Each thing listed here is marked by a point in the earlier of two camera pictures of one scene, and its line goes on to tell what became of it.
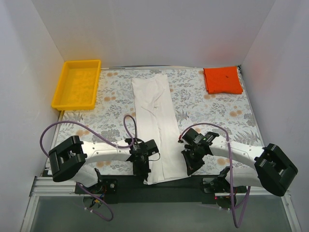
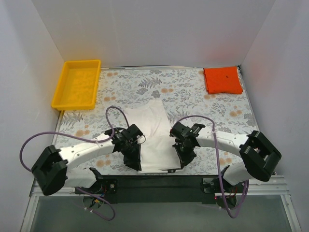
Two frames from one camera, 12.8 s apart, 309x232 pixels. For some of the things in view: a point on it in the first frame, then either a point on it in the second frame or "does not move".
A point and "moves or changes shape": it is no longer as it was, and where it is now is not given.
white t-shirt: [157, 121] moves or changes shape
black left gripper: [141, 165] → [131, 152]
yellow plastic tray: [76, 88] does not move
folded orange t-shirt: [222, 79] does not move
